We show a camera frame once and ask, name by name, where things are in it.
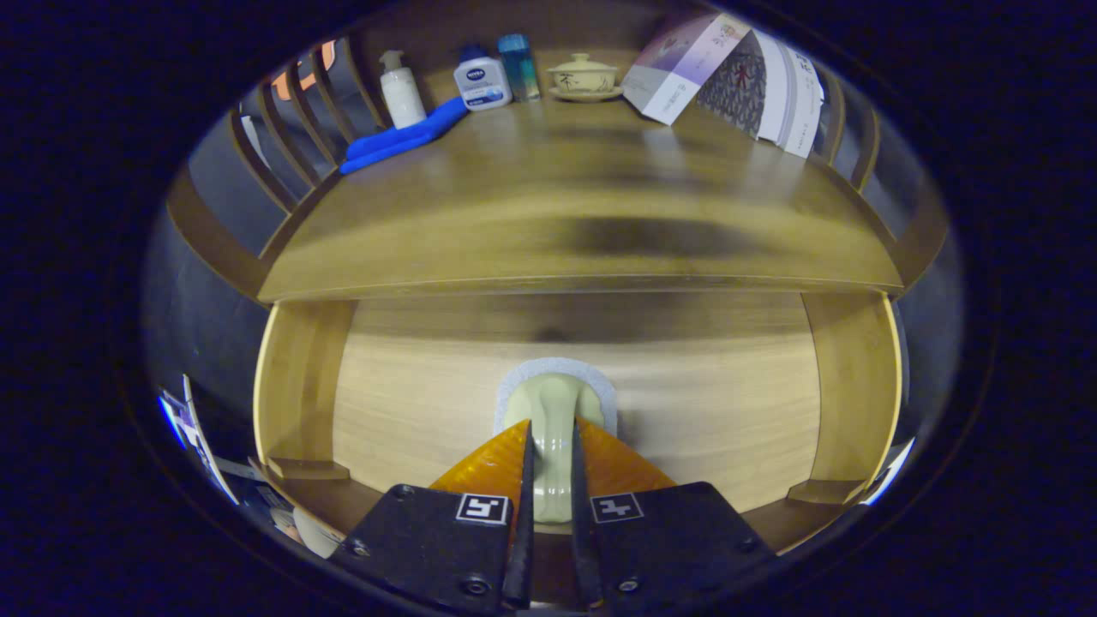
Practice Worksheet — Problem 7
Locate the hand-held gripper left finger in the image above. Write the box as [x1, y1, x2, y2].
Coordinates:
[330, 417, 537, 614]

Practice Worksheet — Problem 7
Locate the wooden countertop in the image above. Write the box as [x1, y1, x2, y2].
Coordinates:
[257, 94, 905, 303]

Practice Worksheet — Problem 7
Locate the white book with black lettering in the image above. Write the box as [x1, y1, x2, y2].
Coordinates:
[776, 47, 825, 159]

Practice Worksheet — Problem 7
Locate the cream brush with grey pad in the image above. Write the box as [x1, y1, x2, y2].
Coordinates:
[495, 357, 620, 525]

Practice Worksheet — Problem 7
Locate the wooden cabinet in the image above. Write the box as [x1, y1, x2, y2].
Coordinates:
[167, 0, 952, 309]

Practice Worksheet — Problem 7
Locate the white lotion bottle blue cap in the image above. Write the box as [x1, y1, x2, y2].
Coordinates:
[453, 45, 513, 112]

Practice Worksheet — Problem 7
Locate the purple and white book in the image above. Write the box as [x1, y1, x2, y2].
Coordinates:
[621, 12, 752, 126]

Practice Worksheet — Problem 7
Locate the beige lidded teacup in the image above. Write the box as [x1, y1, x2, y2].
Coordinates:
[546, 53, 624, 104]

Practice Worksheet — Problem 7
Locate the white pump bottle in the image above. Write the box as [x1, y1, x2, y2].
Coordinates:
[378, 50, 428, 130]

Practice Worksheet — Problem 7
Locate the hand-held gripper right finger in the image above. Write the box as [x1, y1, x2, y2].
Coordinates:
[570, 417, 776, 611]

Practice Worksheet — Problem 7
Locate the blue folded cloth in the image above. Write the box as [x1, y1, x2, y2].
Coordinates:
[339, 96, 471, 176]

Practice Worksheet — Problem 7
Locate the wooden drawer with black knob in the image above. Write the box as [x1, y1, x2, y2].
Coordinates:
[253, 291, 905, 558]

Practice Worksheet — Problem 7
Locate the white book with patterned cover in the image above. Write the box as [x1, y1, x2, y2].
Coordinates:
[696, 30, 802, 142]

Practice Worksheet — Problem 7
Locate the teal slim bottle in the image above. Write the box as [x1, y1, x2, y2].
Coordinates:
[498, 33, 542, 103]

